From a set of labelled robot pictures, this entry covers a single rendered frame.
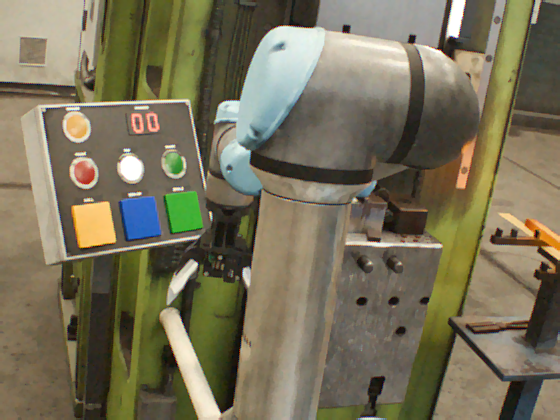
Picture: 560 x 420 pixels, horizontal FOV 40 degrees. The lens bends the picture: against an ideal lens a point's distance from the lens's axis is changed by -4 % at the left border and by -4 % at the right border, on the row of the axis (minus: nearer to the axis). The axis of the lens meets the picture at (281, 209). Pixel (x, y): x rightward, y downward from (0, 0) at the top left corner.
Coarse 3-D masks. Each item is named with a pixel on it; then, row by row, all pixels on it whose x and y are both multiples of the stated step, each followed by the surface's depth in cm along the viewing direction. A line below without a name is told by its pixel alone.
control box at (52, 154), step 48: (48, 144) 136; (96, 144) 143; (144, 144) 150; (192, 144) 157; (48, 192) 136; (96, 192) 141; (144, 192) 148; (48, 240) 138; (144, 240) 146; (192, 240) 157
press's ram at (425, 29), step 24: (312, 0) 166; (336, 0) 163; (360, 0) 165; (384, 0) 167; (408, 0) 168; (432, 0) 170; (312, 24) 166; (336, 24) 165; (360, 24) 167; (384, 24) 169; (408, 24) 170; (432, 24) 172
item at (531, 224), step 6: (528, 222) 206; (534, 222) 205; (528, 228) 206; (534, 228) 203; (540, 228) 200; (546, 228) 201; (546, 234) 197; (552, 234) 197; (546, 240) 197; (552, 240) 195; (558, 240) 193; (552, 246) 195; (558, 246) 192
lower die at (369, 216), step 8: (368, 200) 183; (376, 200) 185; (352, 208) 182; (360, 208) 183; (368, 208) 184; (376, 208) 184; (384, 208) 185; (352, 216) 183; (360, 216) 184; (368, 216) 185; (376, 216) 185; (352, 224) 184; (360, 224) 185; (368, 224) 185; (376, 224) 186; (352, 232) 185; (360, 232) 185
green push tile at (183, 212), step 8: (184, 192) 153; (192, 192) 154; (168, 200) 150; (176, 200) 151; (184, 200) 153; (192, 200) 154; (168, 208) 150; (176, 208) 151; (184, 208) 152; (192, 208) 154; (168, 216) 150; (176, 216) 151; (184, 216) 152; (192, 216) 153; (200, 216) 155; (176, 224) 151; (184, 224) 152; (192, 224) 153; (200, 224) 154; (176, 232) 150
